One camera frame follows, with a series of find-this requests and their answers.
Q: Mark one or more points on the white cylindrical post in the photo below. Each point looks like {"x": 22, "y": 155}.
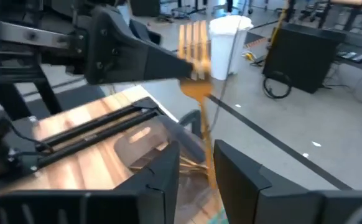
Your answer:
{"x": 224, "y": 56}

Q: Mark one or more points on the small black hazard-striped mat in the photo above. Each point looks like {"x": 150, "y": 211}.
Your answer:
{"x": 255, "y": 42}

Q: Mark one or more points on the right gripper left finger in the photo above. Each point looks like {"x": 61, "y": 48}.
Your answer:
{"x": 156, "y": 193}

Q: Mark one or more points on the teal plastic bin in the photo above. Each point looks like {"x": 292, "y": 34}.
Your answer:
{"x": 219, "y": 217}

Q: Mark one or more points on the black desk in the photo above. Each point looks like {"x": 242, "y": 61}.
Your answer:
{"x": 48, "y": 95}

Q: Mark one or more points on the black cabinet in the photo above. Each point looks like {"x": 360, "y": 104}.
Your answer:
{"x": 305, "y": 56}

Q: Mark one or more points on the grey translucent plastic bin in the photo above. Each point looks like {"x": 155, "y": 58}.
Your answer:
{"x": 137, "y": 137}

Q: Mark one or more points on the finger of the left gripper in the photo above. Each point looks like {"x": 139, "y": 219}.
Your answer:
{"x": 143, "y": 31}
{"x": 122, "y": 56}

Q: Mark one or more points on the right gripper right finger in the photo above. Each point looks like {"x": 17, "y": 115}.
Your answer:
{"x": 246, "y": 196}

